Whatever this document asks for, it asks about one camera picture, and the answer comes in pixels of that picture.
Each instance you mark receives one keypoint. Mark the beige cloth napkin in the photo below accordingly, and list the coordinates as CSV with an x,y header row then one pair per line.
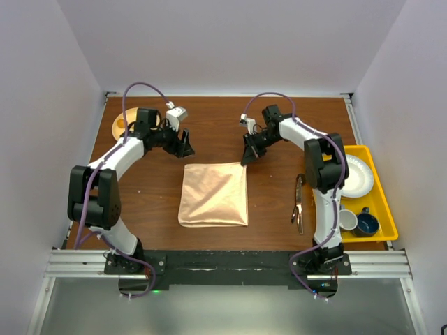
x,y
214,196

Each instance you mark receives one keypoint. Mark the dark blue mug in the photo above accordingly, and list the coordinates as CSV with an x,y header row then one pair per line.
x,y
367,224

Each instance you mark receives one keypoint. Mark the aluminium frame rail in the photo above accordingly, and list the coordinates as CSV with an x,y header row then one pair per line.
x,y
358,264

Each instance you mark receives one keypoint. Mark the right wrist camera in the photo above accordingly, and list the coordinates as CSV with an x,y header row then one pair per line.
x,y
249,123

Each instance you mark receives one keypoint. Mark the yellow plastic bin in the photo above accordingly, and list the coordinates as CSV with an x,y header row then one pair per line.
x,y
375,200

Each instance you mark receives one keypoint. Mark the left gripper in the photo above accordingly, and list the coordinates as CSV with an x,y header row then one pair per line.
x,y
187,150

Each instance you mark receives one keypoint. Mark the white mug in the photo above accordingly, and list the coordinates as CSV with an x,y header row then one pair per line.
x,y
347,220

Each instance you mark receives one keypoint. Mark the white paper plate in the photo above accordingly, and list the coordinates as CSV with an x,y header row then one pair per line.
x,y
360,180

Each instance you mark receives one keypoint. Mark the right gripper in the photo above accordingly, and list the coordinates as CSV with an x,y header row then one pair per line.
x,y
249,155

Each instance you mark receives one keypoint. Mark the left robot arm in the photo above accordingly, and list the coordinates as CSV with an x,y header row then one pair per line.
x,y
93,198

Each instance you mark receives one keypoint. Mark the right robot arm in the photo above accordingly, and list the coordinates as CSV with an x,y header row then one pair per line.
x,y
325,172

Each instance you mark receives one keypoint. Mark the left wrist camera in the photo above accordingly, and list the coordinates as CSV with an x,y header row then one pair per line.
x,y
175,116

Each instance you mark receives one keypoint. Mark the round bamboo plate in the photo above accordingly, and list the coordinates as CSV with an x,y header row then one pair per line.
x,y
139,123

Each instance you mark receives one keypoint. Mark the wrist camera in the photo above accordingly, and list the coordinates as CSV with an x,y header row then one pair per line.
x,y
175,116
249,123

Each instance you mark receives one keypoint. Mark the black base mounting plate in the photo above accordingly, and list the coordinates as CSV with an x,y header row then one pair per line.
x,y
300,275

